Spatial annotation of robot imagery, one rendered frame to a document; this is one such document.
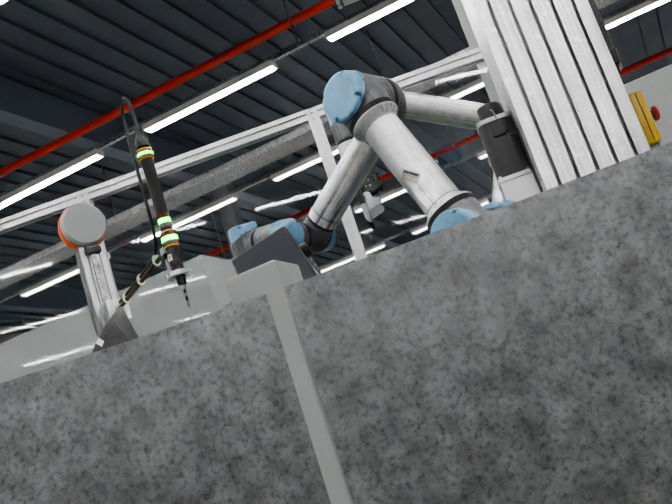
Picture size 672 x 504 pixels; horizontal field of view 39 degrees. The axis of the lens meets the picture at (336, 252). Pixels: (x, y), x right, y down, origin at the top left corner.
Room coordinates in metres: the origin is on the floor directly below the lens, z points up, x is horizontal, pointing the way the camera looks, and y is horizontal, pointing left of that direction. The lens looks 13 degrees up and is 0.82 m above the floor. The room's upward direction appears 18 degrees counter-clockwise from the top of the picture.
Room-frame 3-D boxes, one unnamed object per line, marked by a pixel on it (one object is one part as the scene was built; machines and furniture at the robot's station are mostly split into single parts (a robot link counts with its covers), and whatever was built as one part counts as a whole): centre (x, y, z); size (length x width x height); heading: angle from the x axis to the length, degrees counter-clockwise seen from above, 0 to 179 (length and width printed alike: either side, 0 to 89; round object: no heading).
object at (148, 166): (2.40, 0.41, 1.68); 0.03 x 0.03 x 0.21
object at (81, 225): (3.02, 0.78, 1.88); 0.17 x 0.15 x 0.16; 86
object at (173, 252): (2.40, 0.41, 1.65); 0.04 x 0.04 x 0.46
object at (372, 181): (2.62, -0.14, 1.62); 0.09 x 0.08 x 0.12; 86
